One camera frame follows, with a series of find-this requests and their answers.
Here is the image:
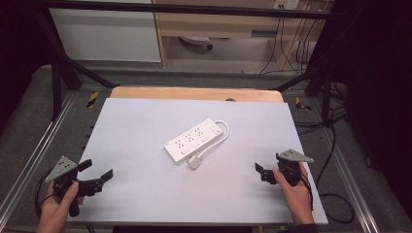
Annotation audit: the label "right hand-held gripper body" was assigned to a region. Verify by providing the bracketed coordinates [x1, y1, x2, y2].
[260, 149, 315, 187]

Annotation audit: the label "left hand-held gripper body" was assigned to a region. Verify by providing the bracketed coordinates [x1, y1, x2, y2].
[45, 155, 105, 218]

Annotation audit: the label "white plug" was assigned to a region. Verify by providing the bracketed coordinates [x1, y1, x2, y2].
[187, 154, 204, 171]

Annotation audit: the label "white power strip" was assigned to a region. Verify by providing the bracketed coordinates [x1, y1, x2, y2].
[163, 117, 224, 164]

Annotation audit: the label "person's right hand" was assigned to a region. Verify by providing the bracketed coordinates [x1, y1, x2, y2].
[272, 161, 316, 226]

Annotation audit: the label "person's left hand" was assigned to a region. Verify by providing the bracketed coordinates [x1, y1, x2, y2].
[36, 181, 85, 233]

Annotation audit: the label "grey board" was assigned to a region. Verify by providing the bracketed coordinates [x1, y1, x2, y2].
[67, 97, 329, 226]

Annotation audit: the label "yellow black tape strip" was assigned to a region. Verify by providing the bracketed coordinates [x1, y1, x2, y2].
[86, 90, 101, 109]
[294, 96, 313, 112]

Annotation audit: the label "wooden table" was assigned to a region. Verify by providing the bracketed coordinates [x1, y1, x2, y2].
[109, 85, 285, 104]

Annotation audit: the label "black curtain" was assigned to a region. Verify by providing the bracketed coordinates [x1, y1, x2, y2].
[0, 0, 54, 125]
[305, 0, 412, 222]

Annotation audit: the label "white cabinet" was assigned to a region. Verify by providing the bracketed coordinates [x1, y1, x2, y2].
[48, 7, 162, 63]

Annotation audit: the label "white device under desk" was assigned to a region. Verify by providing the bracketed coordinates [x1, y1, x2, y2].
[179, 35, 215, 50]

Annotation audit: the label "light wooden desk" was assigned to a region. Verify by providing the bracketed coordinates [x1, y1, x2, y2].
[152, 0, 328, 71]

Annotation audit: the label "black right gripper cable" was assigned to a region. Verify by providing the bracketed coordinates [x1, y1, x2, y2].
[300, 173, 315, 212]

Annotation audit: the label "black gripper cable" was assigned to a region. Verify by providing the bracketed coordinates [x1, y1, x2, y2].
[34, 169, 55, 219]
[300, 173, 315, 212]

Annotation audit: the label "aluminium rail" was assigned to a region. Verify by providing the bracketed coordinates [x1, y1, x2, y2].
[323, 128, 381, 233]
[0, 91, 78, 212]

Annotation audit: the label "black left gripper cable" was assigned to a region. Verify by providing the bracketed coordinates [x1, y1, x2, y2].
[34, 169, 55, 219]

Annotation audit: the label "black looped floor cable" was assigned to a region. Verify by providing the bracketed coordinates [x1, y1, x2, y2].
[315, 121, 356, 225]

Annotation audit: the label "white power cord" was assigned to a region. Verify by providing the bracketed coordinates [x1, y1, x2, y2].
[196, 119, 230, 160]

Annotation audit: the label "black floor cable bundle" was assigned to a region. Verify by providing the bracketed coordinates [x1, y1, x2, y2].
[292, 82, 349, 137]

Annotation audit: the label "black hanging cables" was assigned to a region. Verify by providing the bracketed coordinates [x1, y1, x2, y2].
[257, 16, 317, 76]

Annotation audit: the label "white wall socket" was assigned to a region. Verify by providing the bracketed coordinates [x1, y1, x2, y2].
[273, 0, 300, 11]

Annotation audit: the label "black metal frame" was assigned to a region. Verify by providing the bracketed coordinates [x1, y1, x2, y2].
[31, 0, 335, 123]

